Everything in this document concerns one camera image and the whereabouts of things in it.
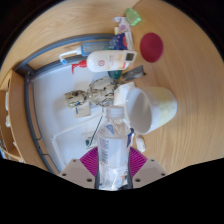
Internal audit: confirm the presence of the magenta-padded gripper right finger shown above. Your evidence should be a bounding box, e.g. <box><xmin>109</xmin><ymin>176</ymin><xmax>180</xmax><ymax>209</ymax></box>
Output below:
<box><xmin>127</xmin><ymin>146</ymin><xmax>168</xmax><ymax>190</ymax></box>

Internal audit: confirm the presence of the cream plastic cup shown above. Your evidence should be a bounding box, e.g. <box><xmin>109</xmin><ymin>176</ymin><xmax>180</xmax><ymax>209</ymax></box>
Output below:
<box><xmin>125</xmin><ymin>86</ymin><xmax>178</xmax><ymax>135</ymax></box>

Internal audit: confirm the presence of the white pump bottle red nozzle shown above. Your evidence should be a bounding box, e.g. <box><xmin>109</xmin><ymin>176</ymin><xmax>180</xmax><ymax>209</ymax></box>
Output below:
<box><xmin>70</xmin><ymin>49</ymin><xmax>138</xmax><ymax>75</ymax></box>

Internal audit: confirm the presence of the white earbud case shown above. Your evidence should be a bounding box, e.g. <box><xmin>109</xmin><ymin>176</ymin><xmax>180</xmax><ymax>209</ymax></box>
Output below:
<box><xmin>134</xmin><ymin>136</ymin><xmax>147</xmax><ymax>153</ymax></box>

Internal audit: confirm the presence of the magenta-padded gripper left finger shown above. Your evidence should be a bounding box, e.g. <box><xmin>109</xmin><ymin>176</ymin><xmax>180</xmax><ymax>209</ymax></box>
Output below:
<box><xmin>58</xmin><ymin>146</ymin><xmax>100</xmax><ymax>190</ymax></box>

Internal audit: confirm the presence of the green wipes packet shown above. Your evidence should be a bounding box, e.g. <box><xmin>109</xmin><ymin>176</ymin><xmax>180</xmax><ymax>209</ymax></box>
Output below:
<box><xmin>125</xmin><ymin>7</ymin><xmax>142</xmax><ymax>27</ymax></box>

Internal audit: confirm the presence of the grey metal desk frame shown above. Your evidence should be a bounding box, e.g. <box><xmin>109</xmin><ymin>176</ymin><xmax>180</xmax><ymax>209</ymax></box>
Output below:
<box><xmin>14</xmin><ymin>33</ymin><xmax>116</xmax><ymax>174</ymax></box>

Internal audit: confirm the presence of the flat round red coaster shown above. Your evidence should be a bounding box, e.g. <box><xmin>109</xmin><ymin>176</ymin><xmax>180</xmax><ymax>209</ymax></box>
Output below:
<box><xmin>139</xmin><ymin>32</ymin><xmax>164</xmax><ymax>64</ymax></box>

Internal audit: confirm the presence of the clear plastic water bottle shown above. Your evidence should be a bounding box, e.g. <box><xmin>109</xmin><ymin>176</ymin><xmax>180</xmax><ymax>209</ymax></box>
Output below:
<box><xmin>95</xmin><ymin>105</ymin><xmax>134</xmax><ymax>192</ymax></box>

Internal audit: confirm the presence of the small blue box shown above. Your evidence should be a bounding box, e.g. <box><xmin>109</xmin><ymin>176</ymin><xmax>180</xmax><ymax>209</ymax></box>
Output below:
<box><xmin>109</xmin><ymin>33</ymin><xmax>129</xmax><ymax>51</ymax></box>

